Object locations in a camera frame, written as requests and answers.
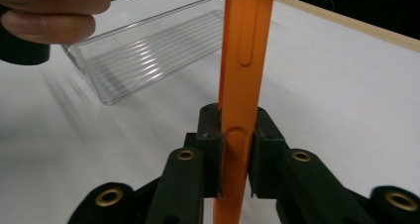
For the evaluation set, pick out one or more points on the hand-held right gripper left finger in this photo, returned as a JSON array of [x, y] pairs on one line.
[[185, 184]]

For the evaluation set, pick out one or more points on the clear plastic storage bin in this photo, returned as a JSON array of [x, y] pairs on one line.
[[148, 62]]

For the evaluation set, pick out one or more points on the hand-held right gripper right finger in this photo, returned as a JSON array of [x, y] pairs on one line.
[[290, 181]]

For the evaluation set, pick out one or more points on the orange phone case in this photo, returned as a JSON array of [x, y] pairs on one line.
[[242, 85]]

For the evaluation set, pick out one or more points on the wooden table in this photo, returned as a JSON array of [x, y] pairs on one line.
[[363, 25]]

